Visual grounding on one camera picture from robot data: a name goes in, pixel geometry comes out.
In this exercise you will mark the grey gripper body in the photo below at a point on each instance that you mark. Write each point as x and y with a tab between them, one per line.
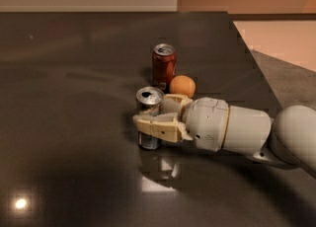
206	122

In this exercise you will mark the red soda can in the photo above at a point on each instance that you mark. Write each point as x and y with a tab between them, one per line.
163	65

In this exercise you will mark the orange ball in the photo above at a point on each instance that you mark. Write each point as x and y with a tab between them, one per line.
183	85

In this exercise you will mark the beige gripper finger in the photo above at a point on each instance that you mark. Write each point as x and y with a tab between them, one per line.
163	126
175	103

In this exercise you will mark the silver blue redbull can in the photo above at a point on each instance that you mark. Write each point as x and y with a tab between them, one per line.
149	101

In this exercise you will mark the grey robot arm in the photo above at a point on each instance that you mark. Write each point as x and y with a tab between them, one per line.
286	141

